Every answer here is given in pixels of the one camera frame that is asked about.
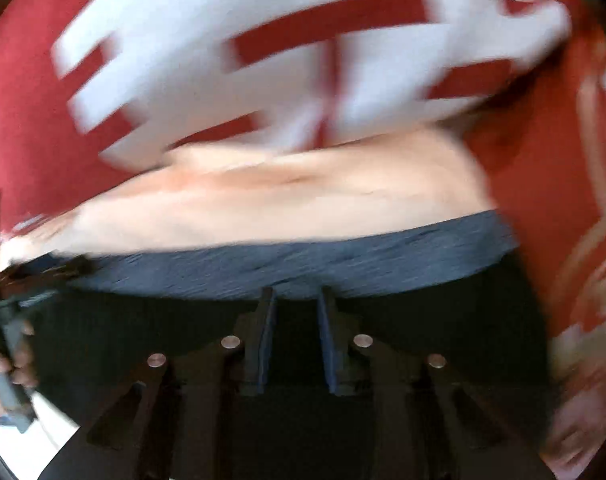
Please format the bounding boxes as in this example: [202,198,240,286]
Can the peach cloth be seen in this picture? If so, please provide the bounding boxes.
[0,127,500,272]

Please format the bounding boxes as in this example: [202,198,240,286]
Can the black pants with blue waistband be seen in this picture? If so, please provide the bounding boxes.
[30,210,556,480]

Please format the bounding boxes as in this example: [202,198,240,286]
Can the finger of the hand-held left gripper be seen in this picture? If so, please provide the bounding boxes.
[0,254,98,307]

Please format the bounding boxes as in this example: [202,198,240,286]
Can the red printed blanket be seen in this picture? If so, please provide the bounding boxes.
[0,0,606,467]

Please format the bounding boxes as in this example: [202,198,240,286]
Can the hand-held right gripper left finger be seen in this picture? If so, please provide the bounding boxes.
[85,287,279,480]

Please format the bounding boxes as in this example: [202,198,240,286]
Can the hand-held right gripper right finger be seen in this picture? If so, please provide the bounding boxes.
[317,285,514,480]

